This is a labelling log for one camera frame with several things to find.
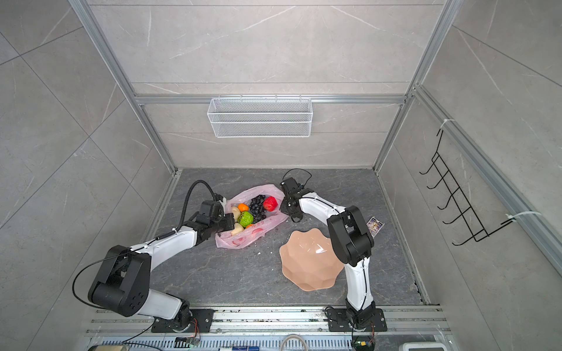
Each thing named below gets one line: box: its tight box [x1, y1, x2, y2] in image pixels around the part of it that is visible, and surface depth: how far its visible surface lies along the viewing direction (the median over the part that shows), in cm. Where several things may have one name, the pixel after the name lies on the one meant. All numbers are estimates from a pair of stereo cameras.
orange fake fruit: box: [237, 202, 250, 213], surface depth 100 cm
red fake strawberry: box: [263, 195, 279, 213], surface depth 102 cm
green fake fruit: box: [237, 211, 254, 229], surface depth 95 cm
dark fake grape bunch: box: [249, 194, 267, 224], surface depth 102 cm
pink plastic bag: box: [226, 184, 283, 212], surface depth 100 cm
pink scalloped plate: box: [279, 228, 345, 292], surface depth 87 cm
